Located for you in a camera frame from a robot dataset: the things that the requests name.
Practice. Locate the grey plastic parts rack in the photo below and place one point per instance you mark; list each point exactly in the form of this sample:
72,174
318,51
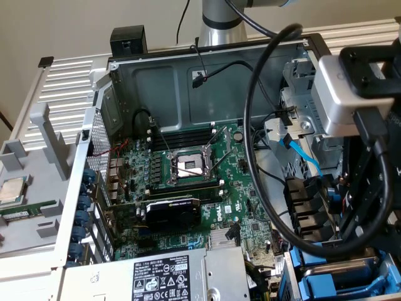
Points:
47,188

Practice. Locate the round coin battery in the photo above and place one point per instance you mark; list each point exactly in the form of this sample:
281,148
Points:
239,136

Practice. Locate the grey metal disk bay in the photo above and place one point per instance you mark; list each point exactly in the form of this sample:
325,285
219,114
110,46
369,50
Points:
393,266

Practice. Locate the silver finned heatsink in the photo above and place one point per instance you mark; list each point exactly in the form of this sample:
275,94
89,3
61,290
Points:
217,238

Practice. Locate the grey power supply unit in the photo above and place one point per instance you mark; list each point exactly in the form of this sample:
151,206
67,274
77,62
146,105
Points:
125,276

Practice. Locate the silver CPU chip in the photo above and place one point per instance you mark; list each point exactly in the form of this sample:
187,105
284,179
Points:
12,190

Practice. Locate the hard disk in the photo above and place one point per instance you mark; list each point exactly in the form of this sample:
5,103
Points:
344,272

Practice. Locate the black RAM slot bank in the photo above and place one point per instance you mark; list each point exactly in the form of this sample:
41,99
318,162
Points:
185,189
185,138

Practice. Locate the black graphics card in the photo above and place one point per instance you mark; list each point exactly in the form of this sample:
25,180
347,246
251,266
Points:
172,214

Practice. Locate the CPU socket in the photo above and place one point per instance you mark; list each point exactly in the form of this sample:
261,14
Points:
188,164

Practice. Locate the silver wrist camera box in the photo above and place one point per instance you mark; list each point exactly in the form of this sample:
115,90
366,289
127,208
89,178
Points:
332,100

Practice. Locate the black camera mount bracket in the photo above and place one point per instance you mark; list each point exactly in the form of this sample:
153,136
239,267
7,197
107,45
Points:
352,62

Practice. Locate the black plastic guide block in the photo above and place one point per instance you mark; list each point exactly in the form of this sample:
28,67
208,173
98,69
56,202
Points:
300,200

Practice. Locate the metal socket cover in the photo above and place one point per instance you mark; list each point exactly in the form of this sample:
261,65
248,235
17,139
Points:
227,138

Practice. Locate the green RAM stick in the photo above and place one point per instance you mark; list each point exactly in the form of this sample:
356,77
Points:
28,210

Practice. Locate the metal drive cage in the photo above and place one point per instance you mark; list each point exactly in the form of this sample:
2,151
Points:
300,103

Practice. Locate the open grey PC case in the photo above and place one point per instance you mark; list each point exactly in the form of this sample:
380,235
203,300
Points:
163,91

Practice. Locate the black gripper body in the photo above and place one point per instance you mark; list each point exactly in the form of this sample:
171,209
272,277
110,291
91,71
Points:
395,150

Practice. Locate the green motherboard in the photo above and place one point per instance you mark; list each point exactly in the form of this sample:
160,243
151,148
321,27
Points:
232,194

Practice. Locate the blue plastic disk carrier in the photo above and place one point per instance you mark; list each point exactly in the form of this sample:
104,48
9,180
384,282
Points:
316,285

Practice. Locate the black box clamp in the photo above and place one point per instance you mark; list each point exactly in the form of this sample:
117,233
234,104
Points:
128,39

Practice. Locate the dark blue slot latch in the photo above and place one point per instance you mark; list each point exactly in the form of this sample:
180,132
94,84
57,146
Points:
82,218
84,202
79,234
76,251
89,174

